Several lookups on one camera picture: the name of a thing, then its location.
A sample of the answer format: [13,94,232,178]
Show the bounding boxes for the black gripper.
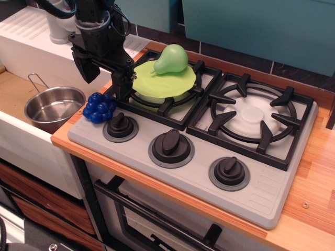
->
[69,12,136,100]

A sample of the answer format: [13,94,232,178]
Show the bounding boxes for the blue toy blueberry cluster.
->
[83,92,116,124]

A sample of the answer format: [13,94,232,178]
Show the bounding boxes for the green toy pear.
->
[150,44,188,75]

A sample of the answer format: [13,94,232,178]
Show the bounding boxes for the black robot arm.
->
[69,1,136,100]

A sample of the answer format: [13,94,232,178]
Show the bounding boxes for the light green plate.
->
[133,61,196,98]

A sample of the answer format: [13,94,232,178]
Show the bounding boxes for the stainless steel pot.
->
[24,73,86,134]

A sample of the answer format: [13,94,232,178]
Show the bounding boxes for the white toy sink unit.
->
[1,7,111,199]

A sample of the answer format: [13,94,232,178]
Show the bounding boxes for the black left stove knob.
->
[103,112,139,143]

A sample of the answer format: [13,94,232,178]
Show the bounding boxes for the black stove knob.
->
[103,112,139,143]
[148,129,195,169]
[208,156,251,192]

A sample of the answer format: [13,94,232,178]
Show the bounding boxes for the grey toy faucet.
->
[46,13,80,44]

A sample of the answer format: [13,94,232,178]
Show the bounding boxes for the black left burner grate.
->
[106,50,222,131]

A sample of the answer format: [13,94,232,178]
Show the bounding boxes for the black burner grate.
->
[106,50,222,131]
[187,73,314,171]

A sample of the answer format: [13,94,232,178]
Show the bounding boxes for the black middle stove knob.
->
[148,129,195,169]

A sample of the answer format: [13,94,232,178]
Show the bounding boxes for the toy oven door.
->
[86,163,271,250]

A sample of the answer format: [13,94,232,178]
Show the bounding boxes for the grey toy stove top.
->
[67,49,319,230]

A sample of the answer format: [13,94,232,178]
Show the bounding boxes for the wooden drawer front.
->
[1,160,103,250]

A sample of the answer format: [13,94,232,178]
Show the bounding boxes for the black right stove knob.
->
[208,156,251,192]

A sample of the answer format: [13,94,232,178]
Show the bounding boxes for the black right burner grate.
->
[187,73,314,171]

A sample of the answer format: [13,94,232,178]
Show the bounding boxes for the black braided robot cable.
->
[33,0,78,19]

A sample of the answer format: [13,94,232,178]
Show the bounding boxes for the black oven door handle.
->
[94,176,222,250]

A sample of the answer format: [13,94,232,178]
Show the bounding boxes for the black cable at bottom left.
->
[0,215,7,251]

